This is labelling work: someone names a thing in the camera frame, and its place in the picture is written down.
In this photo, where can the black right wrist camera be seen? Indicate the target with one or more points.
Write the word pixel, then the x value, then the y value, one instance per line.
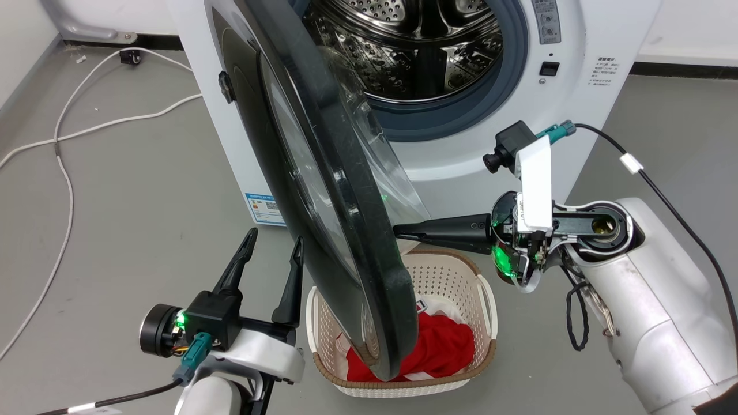
pixel 510 144

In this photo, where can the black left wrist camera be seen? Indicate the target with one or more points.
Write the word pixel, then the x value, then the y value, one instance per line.
pixel 213 317

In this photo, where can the perforated steel washer drum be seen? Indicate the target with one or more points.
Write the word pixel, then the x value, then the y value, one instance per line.
pixel 403 57

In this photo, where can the red garment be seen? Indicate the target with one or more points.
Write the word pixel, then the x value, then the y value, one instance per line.
pixel 444 349

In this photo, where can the white garment with stripes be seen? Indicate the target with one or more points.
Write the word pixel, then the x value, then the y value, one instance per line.
pixel 441 308

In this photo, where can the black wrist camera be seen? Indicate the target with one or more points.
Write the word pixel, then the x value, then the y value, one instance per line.
pixel 213 317
pixel 510 144

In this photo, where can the cream plastic laundry basket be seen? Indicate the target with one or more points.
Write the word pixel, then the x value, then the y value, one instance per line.
pixel 455 276

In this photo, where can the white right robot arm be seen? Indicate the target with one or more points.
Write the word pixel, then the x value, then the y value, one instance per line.
pixel 651 300

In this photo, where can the small black caster wheel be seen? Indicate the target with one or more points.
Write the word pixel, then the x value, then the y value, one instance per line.
pixel 131 57

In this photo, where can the white right camera bracket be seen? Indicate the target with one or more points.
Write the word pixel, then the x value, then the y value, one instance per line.
pixel 536 184

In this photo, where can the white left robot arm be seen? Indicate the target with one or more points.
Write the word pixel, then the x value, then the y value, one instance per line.
pixel 216 395

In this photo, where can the grey rubber door gasket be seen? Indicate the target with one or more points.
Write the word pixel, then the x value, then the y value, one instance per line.
pixel 496 95

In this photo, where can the right gripper green-lit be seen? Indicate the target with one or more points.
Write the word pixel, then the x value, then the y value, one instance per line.
pixel 510 262

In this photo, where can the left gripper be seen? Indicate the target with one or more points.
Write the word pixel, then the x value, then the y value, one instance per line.
pixel 161 331

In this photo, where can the blue white energy label sticker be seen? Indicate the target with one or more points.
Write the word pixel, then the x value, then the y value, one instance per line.
pixel 265 208

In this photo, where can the white front-load washing machine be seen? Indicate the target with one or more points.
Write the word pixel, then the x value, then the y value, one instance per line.
pixel 582 121

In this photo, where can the grey instruction sticker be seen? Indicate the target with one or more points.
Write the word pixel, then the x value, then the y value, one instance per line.
pixel 545 22

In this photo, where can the black round washing machine door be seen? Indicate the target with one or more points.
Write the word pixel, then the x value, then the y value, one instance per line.
pixel 323 132

